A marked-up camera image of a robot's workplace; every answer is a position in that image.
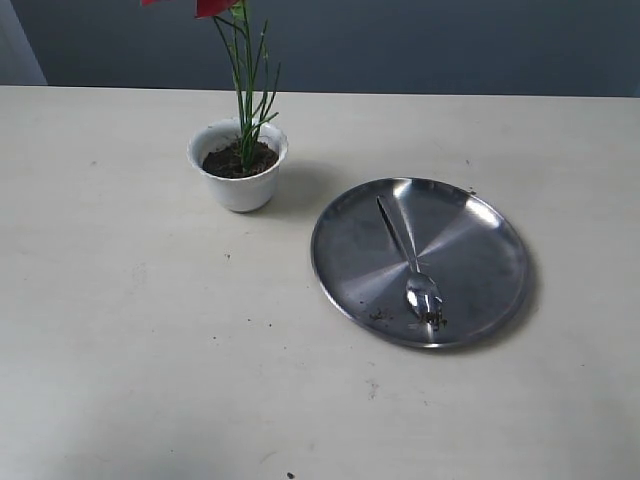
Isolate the white scalloped flower pot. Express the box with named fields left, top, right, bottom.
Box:
left=187, top=118, right=289, bottom=213

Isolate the dark soil in pot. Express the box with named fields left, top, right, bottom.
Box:
left=202, top=140, right=278, bottom=179

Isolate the red artificial flower green stem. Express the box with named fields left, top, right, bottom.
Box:
left=141, top=0, right=282, bottom=169

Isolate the round stainless steel plate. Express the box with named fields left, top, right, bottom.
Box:
left=310, top=178, right=537, bottom=349

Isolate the stainless steel spoon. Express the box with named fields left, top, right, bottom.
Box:
left=376, top=195, right=446, bottom=332

